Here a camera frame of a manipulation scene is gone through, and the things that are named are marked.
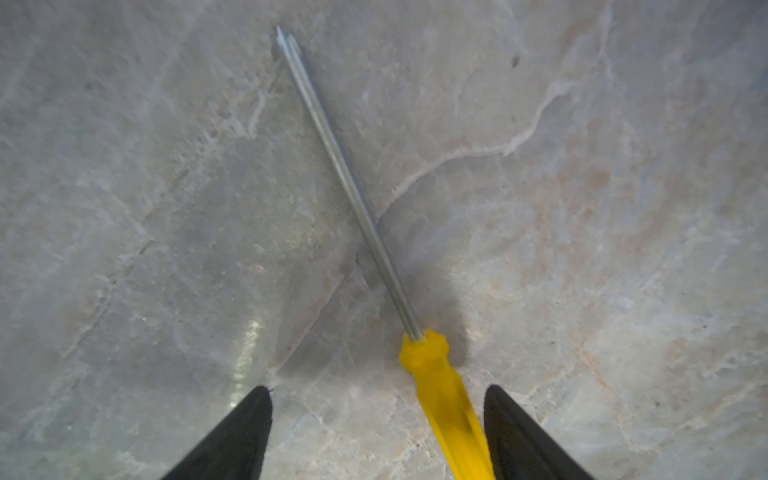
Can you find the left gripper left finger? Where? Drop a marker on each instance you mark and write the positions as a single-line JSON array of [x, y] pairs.
[[236, 447]]

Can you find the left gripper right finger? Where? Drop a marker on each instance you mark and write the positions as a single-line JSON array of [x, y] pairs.
[[520, 449]]

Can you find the yellow handled screwdriver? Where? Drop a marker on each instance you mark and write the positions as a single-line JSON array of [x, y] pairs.
[[424, 353]]

